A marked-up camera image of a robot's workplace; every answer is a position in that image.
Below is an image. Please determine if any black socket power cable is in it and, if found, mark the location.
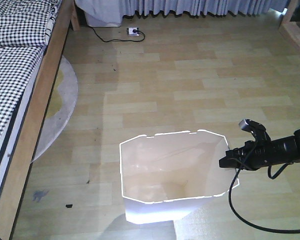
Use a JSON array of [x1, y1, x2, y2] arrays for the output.
[[88, 24, 146, 43]]

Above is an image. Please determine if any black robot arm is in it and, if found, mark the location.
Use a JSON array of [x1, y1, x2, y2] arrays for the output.
[[219, 129, 300, 171]]

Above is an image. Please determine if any floor power socket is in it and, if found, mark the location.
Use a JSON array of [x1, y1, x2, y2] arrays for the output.
[[126, 27, 139, 36]]

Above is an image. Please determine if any wooden bed frame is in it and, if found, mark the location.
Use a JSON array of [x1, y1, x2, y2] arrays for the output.
[[0, 0, 80, 240]]

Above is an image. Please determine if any white plastic trash bin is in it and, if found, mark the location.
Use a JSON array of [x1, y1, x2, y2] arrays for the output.
[[119, 129, 240, 225]]

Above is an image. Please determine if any black white checkered bedding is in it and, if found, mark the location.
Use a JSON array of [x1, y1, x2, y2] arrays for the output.
[[0, 0, 61, 149]]

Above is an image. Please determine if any round grey floor rug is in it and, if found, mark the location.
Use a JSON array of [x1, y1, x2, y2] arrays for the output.
[[31, 56, 79, 162]]

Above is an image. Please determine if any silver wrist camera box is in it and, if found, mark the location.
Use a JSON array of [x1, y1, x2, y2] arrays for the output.
[[238, 119, 251, 132]]

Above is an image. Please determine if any white pleated curtain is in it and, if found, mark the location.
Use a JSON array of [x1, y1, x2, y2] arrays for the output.
[[75, 0, 289, 27]]

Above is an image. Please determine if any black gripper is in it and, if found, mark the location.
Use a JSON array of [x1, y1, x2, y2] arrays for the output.
[[218, 139, 272, 171]]

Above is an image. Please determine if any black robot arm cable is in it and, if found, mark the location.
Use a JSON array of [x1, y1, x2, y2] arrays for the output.
[[227, 149, 300, 235]]

